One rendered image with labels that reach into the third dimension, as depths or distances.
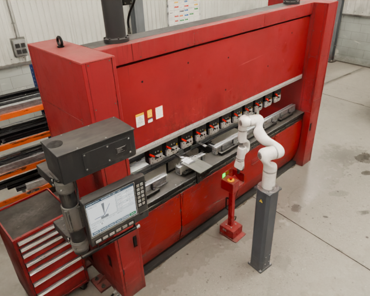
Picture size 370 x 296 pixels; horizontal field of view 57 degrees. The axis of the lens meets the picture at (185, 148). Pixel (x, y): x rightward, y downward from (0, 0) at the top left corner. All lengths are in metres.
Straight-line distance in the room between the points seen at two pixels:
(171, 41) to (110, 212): 1.47
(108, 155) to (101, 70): 0.59
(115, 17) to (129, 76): 0.43
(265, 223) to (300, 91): 2.30
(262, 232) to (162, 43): 1.95
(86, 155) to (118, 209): 0.48
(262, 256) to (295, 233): 0.76
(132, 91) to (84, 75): 0.61
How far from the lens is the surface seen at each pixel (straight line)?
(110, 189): 2.21
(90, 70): 2.31
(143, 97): 2.87
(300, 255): 4.05
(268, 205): 3.21
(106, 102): 2.42
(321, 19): 4.74
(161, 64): 2.93
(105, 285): 3.74
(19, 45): 6.63
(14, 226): 3.17
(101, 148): 2.05
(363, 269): 4.13
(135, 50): 2.72
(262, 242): 3.52
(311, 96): 4.99
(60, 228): 2.63
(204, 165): 3.45
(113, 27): 2.71
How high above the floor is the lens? 2.87
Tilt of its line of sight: 30 degrees down
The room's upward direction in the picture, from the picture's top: 2 degrees counter-clockwise
